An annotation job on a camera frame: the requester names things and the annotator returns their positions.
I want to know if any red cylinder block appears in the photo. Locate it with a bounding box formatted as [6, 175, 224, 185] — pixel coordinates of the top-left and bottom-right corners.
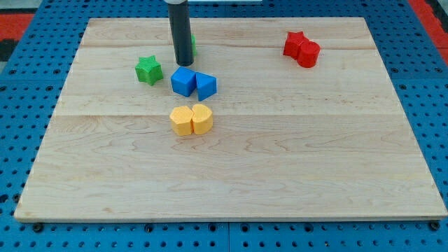
[297, 41, 321, 68]

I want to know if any yellow pentagon block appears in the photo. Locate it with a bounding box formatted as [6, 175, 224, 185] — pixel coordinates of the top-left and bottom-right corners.
[169, 106, 193, 136]

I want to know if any blue triangular prism block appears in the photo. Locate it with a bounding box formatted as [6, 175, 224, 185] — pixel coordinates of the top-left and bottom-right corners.
[196, 72, 217, 101]

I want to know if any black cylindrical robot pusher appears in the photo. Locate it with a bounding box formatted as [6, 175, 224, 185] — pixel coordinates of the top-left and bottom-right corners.
[165, 0, 194, 67]

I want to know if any blue cube block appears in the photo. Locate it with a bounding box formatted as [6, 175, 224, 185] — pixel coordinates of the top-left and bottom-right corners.
[171, 66, 197, 97]

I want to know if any wooden board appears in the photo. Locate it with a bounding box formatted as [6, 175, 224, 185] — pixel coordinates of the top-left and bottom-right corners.
[15, 17, 447, 223]

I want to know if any yellow rounded block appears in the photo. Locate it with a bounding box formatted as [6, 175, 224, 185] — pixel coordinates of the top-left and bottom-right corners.
[192, 104, 214, 134]

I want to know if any green block behind pusher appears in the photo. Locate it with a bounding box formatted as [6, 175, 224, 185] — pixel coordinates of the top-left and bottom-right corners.
[191, 34, 197, 57]

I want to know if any green star block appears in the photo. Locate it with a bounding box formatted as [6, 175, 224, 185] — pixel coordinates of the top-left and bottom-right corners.
[135, 55, 164, 85]

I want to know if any red star block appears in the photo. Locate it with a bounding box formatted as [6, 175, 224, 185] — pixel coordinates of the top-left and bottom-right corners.
[283, 31, 309, 60]

